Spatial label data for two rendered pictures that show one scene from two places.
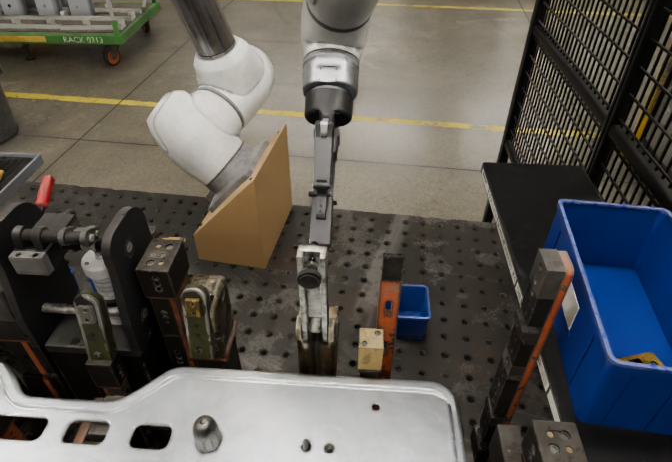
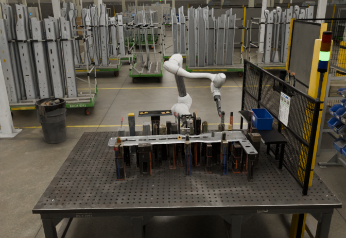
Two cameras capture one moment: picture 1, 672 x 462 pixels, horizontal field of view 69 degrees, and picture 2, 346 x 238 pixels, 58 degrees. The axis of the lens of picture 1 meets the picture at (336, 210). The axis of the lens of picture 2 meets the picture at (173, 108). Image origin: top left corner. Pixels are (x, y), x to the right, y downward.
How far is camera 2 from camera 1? 2.75 m
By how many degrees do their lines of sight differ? 21
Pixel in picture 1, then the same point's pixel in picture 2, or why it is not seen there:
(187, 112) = (180, 106)
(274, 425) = (220, 135)
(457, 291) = not seen: hidden behind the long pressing
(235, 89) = (187, 102)
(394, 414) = (234, 133)
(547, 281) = (249, 113)
